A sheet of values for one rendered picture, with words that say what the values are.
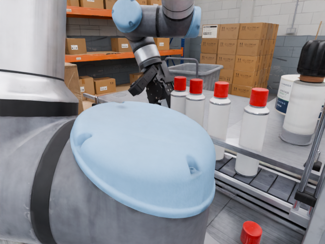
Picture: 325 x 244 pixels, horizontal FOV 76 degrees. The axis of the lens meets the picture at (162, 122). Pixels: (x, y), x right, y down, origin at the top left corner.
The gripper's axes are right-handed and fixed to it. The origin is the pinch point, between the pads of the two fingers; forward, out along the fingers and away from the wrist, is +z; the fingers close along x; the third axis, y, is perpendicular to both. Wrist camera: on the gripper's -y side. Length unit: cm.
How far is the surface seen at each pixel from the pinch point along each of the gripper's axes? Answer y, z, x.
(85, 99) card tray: 12, -30, 72
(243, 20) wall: 468, -142, 129
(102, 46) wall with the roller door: 217, -194, 325
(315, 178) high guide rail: -4.2, 17.3, -33.9
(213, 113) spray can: -1.5, 1.0, -17.4
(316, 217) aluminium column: -16.4, 16.8, -36.0
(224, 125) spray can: 0.2, 4.8, -18.0
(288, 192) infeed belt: -0.9, 22.0, -27.2
